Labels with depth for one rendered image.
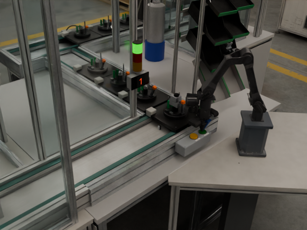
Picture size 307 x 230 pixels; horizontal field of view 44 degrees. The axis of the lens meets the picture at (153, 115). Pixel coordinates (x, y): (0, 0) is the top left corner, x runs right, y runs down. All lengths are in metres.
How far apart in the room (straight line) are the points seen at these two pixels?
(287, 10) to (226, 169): 4.61
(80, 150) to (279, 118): 1.25
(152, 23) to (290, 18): 3.73
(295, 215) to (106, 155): 1.68
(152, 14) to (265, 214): 1.71
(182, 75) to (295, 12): 3.70
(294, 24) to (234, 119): 4.09
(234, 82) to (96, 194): 1.17
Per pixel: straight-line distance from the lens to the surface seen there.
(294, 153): 2.24
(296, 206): 3.20
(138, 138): 2.07
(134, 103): 2.11
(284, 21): 6.43
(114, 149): 1.99
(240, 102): 2.59
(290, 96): 4.63
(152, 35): 2.97
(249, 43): 3.57
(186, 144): 1.97
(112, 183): 1.78
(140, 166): 1.87
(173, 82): 2.40
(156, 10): 2.90
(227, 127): 2.32
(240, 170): 2.02
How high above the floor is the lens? 2.14
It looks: 33 degrees down
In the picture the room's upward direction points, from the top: 2 degrees clockwise
